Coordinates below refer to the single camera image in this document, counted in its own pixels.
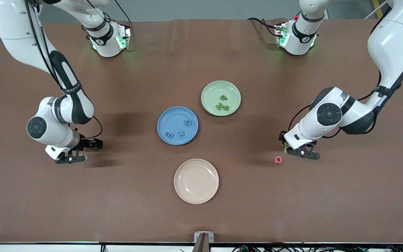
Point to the green letter N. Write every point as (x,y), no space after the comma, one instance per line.
(219,106)

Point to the blue letter m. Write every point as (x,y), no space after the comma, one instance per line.
(169,134)

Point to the blue letter c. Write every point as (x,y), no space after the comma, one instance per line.
(186,123)

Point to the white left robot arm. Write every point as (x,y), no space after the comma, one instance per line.
(394,38)

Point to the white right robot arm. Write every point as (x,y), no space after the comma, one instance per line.
(16,31)

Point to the pink letter Q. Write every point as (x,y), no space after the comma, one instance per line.
(280,161)

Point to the brown table cover sheet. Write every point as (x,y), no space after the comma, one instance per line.
(47,210)

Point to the green plate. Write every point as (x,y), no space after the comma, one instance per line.
(212,92)

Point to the blue plate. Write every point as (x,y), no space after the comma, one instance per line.
(173,119)

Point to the beige plate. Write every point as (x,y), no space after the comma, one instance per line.
(196,181)

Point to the white table edge rail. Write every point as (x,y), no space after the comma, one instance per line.
(47,248)

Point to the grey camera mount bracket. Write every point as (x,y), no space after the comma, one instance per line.
(197,237)

